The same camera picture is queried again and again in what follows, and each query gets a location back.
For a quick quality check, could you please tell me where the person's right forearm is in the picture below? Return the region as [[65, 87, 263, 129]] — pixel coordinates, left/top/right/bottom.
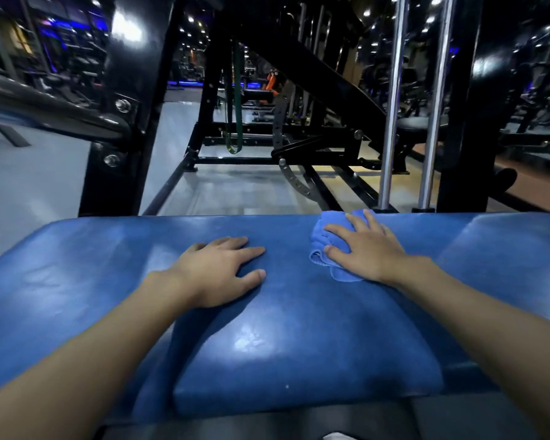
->
[[396, 256, 550, 440]]

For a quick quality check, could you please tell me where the black framed wall mirror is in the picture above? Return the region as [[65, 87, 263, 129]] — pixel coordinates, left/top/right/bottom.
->
[[499, 0, 550, 170]]

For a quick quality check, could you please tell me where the black roller pad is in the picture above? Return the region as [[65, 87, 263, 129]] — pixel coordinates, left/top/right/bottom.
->
[[493, 167, 519, 194]]

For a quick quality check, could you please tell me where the grey perforated adjustment plate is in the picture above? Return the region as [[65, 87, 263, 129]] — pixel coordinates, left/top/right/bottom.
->
[[273, 79, 324, 209]]

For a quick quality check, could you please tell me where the blue microfibre cloth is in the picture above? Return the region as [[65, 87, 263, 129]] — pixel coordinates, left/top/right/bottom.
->
[[309, 209, 372, 284]]

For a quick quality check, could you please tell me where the black gym machine frame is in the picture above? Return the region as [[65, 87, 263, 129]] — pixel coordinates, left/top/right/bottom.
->
[[78, 0, 186, 218], [142, 0, 409, 217]]

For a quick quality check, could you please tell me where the person's left hand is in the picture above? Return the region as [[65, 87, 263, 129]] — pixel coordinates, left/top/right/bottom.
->
[[148, 236, 268, 310]]

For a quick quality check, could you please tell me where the blue bench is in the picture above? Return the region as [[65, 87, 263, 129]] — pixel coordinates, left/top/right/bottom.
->
[[0, 211, 550, 422]]

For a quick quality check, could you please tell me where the black machine upright column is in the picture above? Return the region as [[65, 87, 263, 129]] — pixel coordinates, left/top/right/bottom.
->
[[436, 0, 526, 214]]

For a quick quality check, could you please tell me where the person's right hand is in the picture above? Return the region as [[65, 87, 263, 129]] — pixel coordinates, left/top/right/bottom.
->
[[323, 209, 434, 287]]

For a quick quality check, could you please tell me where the chrome guide rod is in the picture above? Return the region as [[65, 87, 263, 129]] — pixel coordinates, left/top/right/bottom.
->
[[373, 0, 411, 212], [412, 0, 457, 214]]

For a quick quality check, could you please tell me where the person's left forearm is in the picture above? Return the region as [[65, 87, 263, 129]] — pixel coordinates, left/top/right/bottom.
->
[[0, 269, 198, 440]]

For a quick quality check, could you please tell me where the black workout bench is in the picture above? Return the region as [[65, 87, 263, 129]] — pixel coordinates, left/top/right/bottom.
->
[[396, 115, 450, 175]]

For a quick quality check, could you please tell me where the green resistance band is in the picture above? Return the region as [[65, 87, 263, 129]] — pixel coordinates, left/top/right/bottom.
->
[[223, 40, 244, 155]]

